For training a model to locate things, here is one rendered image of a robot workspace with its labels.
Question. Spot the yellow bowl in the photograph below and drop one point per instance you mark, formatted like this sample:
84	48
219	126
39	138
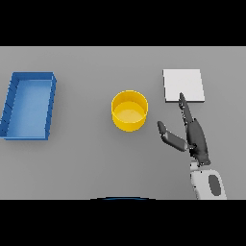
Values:
129	110

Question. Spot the blue tray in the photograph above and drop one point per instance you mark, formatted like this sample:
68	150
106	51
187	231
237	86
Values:
29	107

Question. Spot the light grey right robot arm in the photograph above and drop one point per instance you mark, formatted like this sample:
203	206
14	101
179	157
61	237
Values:
205	184

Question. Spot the pale square measuring scale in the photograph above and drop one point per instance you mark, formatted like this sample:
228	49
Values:
183	85

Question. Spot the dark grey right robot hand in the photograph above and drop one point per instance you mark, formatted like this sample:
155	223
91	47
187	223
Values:
198	141

